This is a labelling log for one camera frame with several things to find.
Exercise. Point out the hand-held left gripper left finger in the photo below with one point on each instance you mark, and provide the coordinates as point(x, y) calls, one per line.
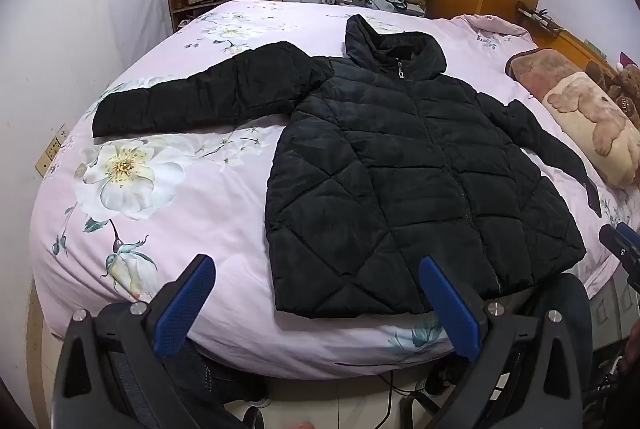
point(185, 304)

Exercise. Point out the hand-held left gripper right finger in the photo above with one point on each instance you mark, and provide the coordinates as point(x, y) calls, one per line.
point(450, 309)

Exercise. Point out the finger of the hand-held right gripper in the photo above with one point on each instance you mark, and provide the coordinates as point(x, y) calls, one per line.
point(627, 236)

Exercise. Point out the black quilted puffer jacket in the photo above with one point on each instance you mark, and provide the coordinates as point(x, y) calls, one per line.
point(400, 159)

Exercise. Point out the person's dark trouser leg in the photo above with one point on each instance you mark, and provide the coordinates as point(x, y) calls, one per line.
point(215, 379)

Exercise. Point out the bed with pink floral sheet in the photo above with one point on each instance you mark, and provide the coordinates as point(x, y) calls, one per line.
point(200, 209)

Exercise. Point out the brown bear print pillow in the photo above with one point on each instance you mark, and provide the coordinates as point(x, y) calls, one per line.
point(580, 114)

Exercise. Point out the brown plush bear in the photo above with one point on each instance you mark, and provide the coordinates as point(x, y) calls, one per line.
point(625, 89)

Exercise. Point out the wooden headboard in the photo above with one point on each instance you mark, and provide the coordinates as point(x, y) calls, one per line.
point(570, 41)

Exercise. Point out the wall socket strip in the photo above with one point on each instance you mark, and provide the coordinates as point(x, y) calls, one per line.
point(50, 151)

